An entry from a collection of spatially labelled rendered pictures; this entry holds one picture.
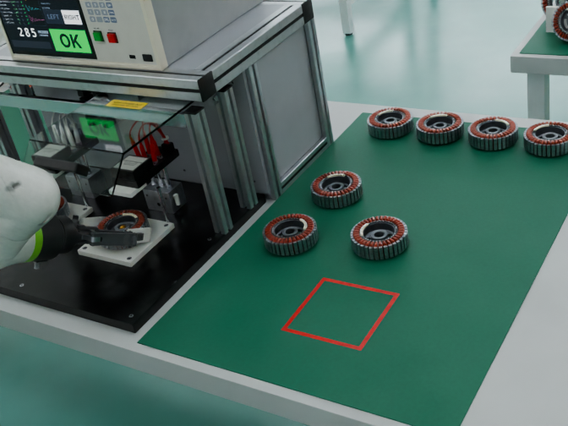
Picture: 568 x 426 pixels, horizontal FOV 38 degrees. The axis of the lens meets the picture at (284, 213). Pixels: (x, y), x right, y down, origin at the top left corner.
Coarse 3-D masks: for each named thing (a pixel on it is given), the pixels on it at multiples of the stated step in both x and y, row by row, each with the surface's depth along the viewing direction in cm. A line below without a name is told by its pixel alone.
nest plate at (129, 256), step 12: (156, 228) 178; (168, 228) 177; (156, 240) 174; (84, 252) 175; (96, 252) 174; (108, 252) 173; (120, 252) 172; (132, 252) 171; (144, 252) 172; (120, 264) 170; (132, 264) 169
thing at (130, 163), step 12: (132, 156) 178; (168, 156) 180; (120, 168) 174; (132, 168) 173; (144, 168) 174; (156, 168) 177; (120, 180) 175; (132, 180) 173; (144, 180) 174; (168, 180) 182; (120, 192) 173; (132, 192) 173
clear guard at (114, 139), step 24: (96, 96) 171; (120, 96) 169; (144, 96) 167; (72, 120) 163; (96, 120) 161; (120, 120) 159; (144, 120) 157; (168, 120) 156; (48, 144) 156; (72, 144) 153; (96, 144) 151; (120, 144) 150; (96, 168) 148; (96, 192) 147
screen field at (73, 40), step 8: (56, 32) 173; (64, 32) 172; (72, 32) 170; (80, 32) 169; (56, 40) 174; (64, 40) 173; (72, 40) 172; (80, 40) 170; (56, 48) 176; (64, 48) 174; (72, 48) 173; (80, 48) 172; (88, 48) 170
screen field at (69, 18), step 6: (48, 12) 171; (54, 12) 170; (60, 12) 169; (66, 12) 168; (72, 12) 167; (78, 12) 166; (48, 18) 172; (54, 18) 171; (60, 18) 170; (66, 18) 169; (72, 18) 168; (78, 18) 167; (72, 24) 169; (78, 24) 168
